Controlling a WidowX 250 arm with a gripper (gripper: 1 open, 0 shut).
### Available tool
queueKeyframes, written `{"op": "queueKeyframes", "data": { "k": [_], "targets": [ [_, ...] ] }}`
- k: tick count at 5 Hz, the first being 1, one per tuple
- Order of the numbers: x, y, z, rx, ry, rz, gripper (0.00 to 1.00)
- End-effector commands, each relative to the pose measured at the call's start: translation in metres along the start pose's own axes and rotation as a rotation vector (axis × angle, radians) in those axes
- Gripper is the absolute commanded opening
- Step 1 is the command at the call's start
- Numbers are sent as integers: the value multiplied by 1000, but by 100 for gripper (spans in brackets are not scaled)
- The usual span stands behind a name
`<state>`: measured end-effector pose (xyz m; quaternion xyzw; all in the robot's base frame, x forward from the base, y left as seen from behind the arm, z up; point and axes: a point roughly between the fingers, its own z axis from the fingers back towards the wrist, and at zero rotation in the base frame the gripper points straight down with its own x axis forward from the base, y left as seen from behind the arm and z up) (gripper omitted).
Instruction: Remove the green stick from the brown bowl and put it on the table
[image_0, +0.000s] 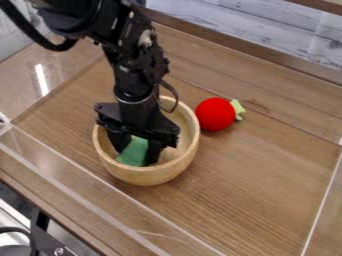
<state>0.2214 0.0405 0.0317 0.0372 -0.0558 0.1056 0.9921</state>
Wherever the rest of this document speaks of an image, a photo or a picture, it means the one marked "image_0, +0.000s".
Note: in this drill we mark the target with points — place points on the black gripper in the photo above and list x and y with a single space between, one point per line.
128 119

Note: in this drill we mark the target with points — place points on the green block stick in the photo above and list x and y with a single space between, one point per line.
134 153

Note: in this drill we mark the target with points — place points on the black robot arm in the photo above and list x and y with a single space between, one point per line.
120 27

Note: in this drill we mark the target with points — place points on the brown wooden bowl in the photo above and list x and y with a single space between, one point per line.
174 159

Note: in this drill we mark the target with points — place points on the red toy radish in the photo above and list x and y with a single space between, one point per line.
217 113

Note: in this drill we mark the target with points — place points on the black table leg bracket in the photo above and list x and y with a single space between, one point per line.
54 240

